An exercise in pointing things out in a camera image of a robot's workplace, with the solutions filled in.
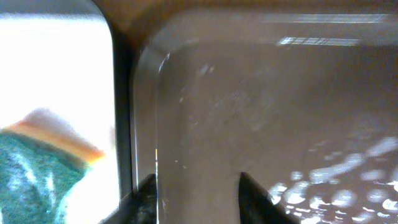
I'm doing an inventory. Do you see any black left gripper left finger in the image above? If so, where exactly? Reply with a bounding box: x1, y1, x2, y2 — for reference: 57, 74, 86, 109
100, 174, 157, 224

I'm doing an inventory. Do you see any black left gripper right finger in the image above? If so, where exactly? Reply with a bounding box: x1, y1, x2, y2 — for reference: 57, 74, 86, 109
238, 172, 299, 224

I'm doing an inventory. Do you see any green and yellow sponge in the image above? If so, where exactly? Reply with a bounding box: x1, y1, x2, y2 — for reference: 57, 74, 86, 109
1, 108, 118, 223

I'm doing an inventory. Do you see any large brown tray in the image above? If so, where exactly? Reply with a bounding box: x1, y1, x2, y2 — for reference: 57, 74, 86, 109
132, 7, 397, 223

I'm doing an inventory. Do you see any small black tray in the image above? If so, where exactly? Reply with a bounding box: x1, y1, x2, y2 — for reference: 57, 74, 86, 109
1, 0, 121, 211

